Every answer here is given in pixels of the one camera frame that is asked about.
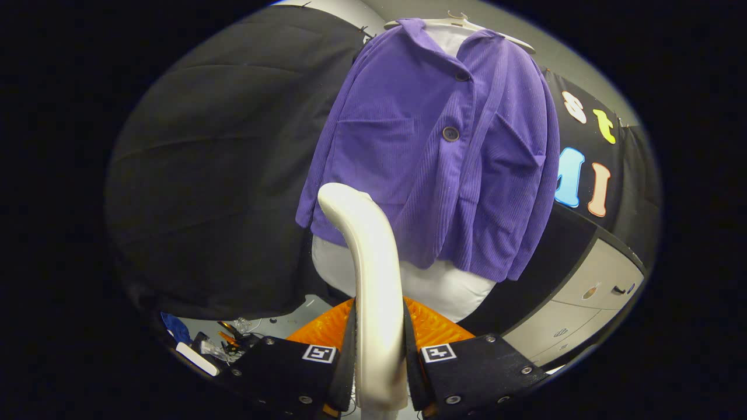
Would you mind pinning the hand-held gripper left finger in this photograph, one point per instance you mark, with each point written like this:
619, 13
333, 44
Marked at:
280, 367

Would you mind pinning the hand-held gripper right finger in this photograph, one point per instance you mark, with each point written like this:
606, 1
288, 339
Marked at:
484, 367

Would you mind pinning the white shirt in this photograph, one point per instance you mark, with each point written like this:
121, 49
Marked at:
443, 291

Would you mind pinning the white garment steamer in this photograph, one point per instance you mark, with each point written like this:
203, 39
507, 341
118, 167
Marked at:
376, 291

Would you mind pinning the white plastic clothes hanger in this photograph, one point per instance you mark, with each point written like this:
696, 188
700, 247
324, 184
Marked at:
502, 36

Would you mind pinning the white rectangular block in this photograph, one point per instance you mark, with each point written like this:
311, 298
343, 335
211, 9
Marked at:
197, 359

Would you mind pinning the blue object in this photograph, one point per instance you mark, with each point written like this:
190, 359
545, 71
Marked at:
175, 328

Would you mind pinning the grey cabinet with dark top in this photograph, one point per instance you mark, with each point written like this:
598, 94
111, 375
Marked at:
589, 303

